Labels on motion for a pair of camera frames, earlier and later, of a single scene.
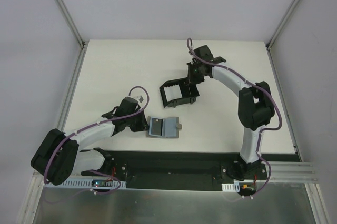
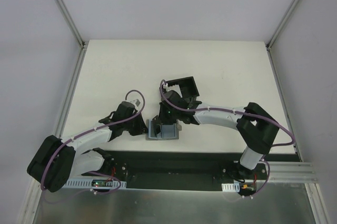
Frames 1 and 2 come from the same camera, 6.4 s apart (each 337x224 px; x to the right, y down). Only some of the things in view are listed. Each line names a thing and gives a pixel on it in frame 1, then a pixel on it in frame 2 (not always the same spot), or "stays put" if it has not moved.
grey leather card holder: (164, 128) stays put
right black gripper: (191, 84) → (163, 118)
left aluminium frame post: (83, 44) stays put
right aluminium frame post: (294, 3) stays put
